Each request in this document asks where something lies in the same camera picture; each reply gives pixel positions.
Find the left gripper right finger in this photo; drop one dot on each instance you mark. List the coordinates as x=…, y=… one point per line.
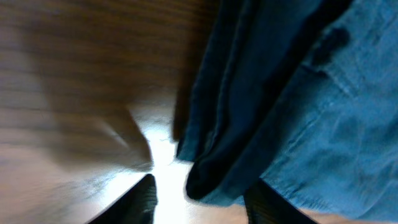
x=265, y=206

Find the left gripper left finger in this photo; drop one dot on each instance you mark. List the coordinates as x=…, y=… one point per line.
x=136, y=206

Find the blue denim shorts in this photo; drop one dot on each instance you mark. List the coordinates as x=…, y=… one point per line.
x=303, y=96

